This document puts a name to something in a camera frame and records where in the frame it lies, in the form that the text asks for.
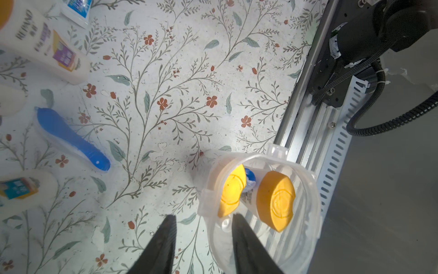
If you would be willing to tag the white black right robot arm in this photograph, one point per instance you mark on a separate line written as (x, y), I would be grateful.
(357, 33)

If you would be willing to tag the yellow cap lotion bottle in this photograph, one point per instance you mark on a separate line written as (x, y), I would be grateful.
(272, 198)

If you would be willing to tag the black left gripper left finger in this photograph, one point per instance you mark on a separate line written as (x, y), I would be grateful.
(158, 256)

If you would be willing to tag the clear plastic kit container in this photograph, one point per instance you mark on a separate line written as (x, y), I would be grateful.
(293, 248)

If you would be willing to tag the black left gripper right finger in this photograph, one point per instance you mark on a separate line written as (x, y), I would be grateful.
(250, 255)

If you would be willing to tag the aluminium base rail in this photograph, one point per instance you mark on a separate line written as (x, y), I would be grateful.
(316, 136)

